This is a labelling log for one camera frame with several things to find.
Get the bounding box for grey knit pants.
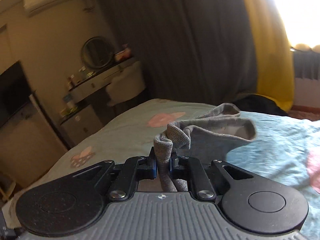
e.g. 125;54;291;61
153;103;257;192

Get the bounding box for white bedside cabinet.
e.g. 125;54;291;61
60;105;103;147

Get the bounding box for white shell-back chair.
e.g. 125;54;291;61
106;61;145;107

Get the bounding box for black garment on bed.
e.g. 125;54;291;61
232;94;289;116

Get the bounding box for white vanity desk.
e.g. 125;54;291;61
69;57;140;103

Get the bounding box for mint patterned bed sheet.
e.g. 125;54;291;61
7;99;319;239

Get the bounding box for round vanity mirror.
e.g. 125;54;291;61
80;36;114;69

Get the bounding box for grey curtain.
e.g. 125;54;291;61
98;0;257;105

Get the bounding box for yellow curtain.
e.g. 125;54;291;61
244;0;295;112

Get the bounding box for black wall television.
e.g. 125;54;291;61
0;61;31;126

